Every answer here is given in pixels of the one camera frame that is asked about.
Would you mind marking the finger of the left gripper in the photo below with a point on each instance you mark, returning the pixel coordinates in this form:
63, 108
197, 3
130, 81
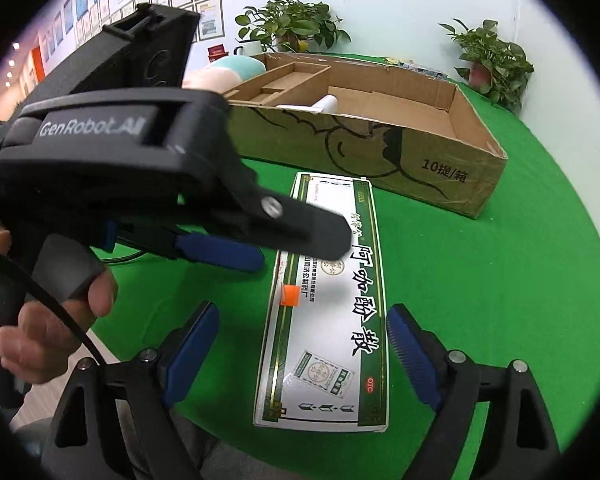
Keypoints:
264, 218
172, 242

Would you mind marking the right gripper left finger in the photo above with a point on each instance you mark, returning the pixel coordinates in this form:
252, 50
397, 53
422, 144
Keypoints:
86, 440

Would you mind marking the white handheld fan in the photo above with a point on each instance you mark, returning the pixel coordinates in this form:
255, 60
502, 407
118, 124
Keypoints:
326, 105

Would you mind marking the pink pig plush toy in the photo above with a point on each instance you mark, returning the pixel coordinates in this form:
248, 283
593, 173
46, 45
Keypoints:
224, 74

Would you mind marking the long narrow cardboard box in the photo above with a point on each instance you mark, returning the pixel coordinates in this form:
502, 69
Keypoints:
296, 83

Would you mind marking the green white medicine box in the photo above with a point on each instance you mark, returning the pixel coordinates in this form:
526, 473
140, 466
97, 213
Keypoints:
324, 358

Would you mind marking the person's left hand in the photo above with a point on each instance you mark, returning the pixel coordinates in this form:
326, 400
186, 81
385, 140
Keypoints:
36, 350

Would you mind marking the red paper cup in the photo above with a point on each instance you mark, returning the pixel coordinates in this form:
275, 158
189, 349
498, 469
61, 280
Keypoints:
216, 52

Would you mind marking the large shallow cardboard tray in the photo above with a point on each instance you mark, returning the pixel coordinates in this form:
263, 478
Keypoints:
405, 132

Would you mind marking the white enamel mug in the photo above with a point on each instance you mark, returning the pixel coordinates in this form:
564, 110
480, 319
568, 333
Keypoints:
251, 49

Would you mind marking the green table cloth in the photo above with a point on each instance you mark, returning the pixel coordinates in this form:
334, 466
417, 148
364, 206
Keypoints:
520, 281

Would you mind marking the left potted green plant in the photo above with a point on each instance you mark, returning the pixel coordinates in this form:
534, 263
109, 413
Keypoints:
291, 26

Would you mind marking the potted green plant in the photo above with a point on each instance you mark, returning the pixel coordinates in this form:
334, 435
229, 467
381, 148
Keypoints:
291, 26
497, 69

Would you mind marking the patterned packet on table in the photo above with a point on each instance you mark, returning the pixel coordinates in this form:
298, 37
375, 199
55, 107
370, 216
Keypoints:
423, 70

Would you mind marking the right potted green plant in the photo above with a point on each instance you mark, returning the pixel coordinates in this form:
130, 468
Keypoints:
497, 69

